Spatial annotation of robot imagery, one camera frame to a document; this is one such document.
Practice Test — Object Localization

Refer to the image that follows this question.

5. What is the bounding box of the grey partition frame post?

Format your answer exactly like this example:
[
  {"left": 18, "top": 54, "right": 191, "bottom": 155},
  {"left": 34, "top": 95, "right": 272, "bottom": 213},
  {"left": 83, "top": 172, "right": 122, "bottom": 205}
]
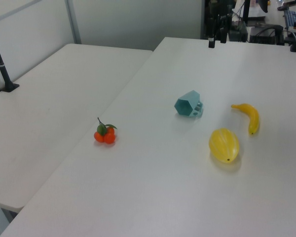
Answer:
[{"left": 65, "top": 0, "right": 82, "bottom": 45}]

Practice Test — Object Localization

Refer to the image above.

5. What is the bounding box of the orange toy tangerine bunch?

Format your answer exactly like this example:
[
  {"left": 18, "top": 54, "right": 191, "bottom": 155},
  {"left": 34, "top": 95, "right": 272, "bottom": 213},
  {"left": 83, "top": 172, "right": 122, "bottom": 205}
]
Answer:
[{"left": 93, "top": 117, "right": 118, "bottom": 145}]

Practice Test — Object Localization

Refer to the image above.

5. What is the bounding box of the black equipment box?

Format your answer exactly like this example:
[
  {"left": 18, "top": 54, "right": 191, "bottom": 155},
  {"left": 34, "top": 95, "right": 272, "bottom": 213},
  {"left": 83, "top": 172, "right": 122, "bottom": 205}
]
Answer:
[{"left": 249, "top": 24, "right": 285, "bottom": 44}]

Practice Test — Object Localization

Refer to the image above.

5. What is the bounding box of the black camera stand with cable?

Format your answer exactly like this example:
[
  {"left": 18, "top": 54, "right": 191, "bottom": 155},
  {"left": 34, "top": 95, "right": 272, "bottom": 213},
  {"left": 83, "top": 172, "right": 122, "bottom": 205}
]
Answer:
[{"left": 0, "top": 24, "right": 20, "bottom": 93}]

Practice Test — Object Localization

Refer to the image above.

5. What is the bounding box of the white side table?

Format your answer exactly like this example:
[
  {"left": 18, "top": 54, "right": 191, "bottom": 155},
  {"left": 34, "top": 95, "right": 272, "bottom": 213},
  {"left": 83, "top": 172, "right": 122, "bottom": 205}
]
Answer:
[{"left": 0, "top": 43, "right": 154, "bottom": 213}]

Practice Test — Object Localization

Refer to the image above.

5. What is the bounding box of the yellow toy banana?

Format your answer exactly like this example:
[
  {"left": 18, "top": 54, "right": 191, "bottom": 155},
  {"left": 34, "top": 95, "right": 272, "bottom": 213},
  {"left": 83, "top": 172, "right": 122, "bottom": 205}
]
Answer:
[{"left": 230, "top": 103, "right": 260, "bottom": 136}]

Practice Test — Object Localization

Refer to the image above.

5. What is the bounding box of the yellow striped toy melon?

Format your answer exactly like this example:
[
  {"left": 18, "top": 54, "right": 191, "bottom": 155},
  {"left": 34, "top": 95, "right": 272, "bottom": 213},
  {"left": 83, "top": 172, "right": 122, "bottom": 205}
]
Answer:
[{"left": 208, "top": 127, "right": 240, "bottom": 164}]

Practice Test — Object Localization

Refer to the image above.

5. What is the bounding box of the teal hexagonal plastic mug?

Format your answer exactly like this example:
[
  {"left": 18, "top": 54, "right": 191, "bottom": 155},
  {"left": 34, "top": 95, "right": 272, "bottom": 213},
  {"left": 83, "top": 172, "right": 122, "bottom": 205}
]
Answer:
[{"left": 173, "top": 89, "right": 204, "bottom": 119}]

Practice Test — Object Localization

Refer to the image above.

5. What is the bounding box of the blue computer keyboard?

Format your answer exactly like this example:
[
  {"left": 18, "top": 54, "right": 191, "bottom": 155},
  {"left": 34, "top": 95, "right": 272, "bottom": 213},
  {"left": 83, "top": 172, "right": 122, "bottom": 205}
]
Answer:
[{"left": 283, "top": 9, "right": 296, "bottom": 27}]

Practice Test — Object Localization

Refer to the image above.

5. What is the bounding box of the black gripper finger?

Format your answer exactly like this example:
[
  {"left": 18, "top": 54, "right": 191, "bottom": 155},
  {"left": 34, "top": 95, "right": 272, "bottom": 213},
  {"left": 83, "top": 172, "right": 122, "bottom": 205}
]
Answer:
[
  {"left": 208, "top": 17, "right": 216, "bottom": 49},
  {"left": 220, "top": 15, "right": 228, "bottom": 44}
]

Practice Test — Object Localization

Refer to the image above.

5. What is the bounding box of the black monitor stand pole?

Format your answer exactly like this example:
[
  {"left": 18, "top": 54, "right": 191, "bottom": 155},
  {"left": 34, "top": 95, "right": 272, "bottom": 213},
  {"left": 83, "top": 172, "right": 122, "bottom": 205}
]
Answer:
[{"left": 243, "top": 0, "right": 251, "bottom": 24}]

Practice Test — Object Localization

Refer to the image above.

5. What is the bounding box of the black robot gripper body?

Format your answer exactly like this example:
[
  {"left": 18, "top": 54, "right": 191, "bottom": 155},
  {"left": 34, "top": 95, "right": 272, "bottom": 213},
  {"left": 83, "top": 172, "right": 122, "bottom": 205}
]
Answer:
[{"left": 206, "top": 0, "right": 234, "bottom": 21}]

